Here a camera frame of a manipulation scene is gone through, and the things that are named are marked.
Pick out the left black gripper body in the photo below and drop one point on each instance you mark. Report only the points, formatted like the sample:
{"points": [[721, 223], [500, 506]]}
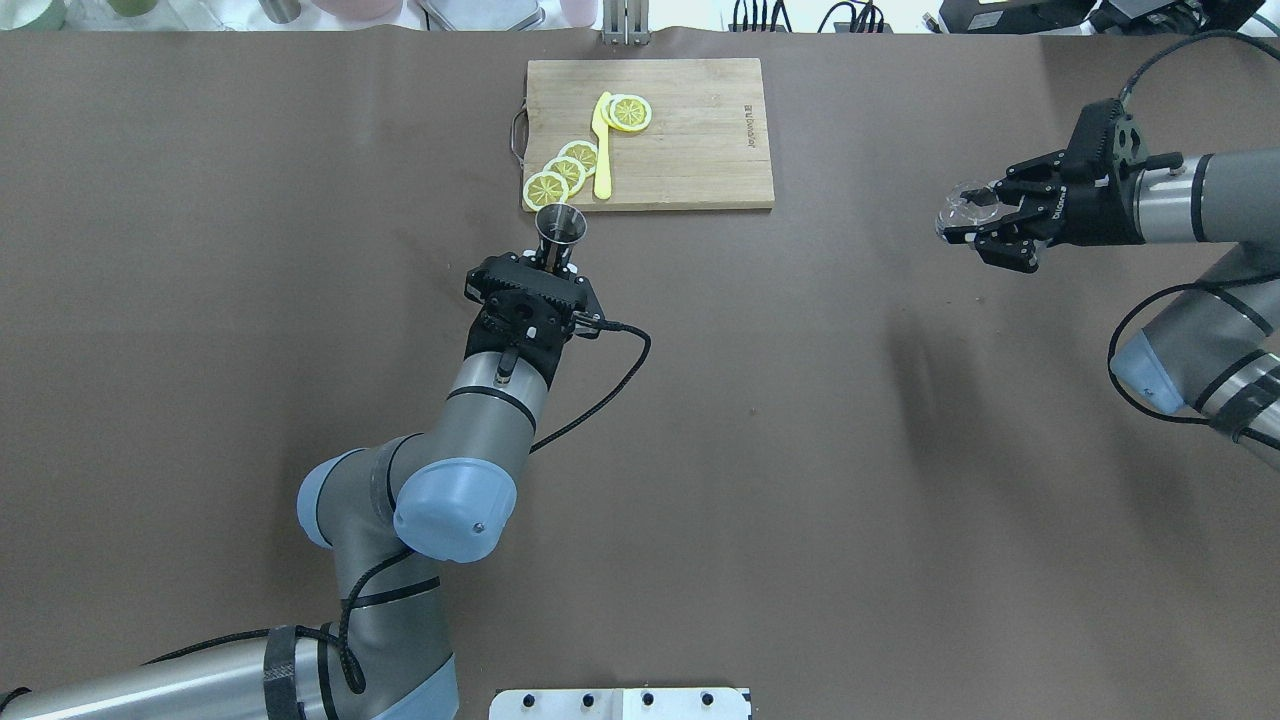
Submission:
{"points": [[480, 342]]}

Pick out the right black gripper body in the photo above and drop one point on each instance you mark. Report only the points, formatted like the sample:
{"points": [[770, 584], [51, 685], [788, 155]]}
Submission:
{"points": [[1096, 214]]}

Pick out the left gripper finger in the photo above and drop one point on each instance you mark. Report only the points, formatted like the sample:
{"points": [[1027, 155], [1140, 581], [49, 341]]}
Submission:
{"points": [[535, 258], [565, 269]]}

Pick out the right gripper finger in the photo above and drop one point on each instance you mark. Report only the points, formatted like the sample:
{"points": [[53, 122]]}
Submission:
{"points": [[1036, 176], [1010, 250]]}

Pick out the steel jigger measuring cup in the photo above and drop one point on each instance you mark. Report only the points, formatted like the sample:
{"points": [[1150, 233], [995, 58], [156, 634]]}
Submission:
{"points": [[560, 226]]}

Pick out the clear glass cup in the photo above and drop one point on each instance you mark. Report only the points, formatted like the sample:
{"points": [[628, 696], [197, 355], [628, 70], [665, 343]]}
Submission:
{"points": [[968, 206]]}

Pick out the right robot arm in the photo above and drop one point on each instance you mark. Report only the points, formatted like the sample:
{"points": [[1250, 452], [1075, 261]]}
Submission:
{"points": [[1199, 353]]}

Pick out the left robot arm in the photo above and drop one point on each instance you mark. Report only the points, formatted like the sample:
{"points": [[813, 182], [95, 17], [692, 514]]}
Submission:
{"points": [[391, 515]]}

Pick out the lemon slice end of row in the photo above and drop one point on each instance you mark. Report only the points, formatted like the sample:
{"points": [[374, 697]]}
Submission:
{"points": [[545, 188]]}

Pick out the yellow plastic knife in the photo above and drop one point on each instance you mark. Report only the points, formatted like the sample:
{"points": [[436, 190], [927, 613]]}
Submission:
{"points": [[602, 184]]}

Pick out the middle lemon slice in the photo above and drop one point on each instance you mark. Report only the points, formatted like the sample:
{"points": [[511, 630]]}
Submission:
{"points": [[572, 170]]}

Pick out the lemon slice near knife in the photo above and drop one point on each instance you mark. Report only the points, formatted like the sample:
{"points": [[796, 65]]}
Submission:
{"points": [[584, 151]]}

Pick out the single lemon slice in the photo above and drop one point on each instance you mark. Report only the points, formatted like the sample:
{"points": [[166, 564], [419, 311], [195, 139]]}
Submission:
{"points": [[628, 113]]}

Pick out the bamboo cutting board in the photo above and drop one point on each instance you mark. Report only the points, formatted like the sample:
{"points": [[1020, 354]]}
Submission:
{"points": [[706, 147]]}

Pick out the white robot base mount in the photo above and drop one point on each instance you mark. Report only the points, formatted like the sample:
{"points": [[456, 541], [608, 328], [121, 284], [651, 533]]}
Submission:
{"points": [[623, 703]]}

